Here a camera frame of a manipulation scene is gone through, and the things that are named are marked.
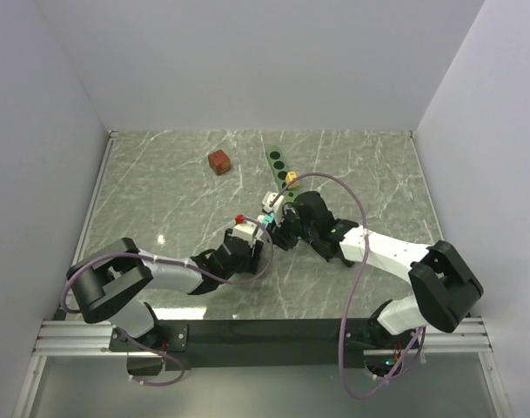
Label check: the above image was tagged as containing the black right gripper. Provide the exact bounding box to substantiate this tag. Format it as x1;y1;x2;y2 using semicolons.
266;207;318;252

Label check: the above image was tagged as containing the teal plug adapter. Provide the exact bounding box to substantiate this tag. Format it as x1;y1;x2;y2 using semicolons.
258;213;275;228

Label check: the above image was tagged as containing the yellow plug adapter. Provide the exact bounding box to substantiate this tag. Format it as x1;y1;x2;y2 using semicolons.
285;172;297;183

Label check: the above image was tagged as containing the green power strip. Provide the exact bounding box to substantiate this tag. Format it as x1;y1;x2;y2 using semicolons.
265;145;291;192

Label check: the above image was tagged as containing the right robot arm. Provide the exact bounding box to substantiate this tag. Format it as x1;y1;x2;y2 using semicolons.
262;192;484;349

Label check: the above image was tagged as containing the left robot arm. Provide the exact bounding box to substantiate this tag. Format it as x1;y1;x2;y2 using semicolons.
62;227;264;350

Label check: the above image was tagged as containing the red plug adapter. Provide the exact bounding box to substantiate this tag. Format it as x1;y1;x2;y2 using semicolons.
207;149;231;176

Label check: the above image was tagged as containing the black base beam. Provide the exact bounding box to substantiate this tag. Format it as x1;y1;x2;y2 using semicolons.
109;318;413;369

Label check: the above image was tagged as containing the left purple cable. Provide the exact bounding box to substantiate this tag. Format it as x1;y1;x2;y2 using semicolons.
63;215;275;387

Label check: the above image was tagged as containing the black coiled cable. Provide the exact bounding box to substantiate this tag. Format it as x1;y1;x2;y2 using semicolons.
320;250;355;269

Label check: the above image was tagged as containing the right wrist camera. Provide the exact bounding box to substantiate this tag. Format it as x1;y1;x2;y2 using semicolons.
261;192;286;221

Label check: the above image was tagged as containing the aluminium frame rail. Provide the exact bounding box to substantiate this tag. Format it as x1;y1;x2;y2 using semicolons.
32;318;493;357

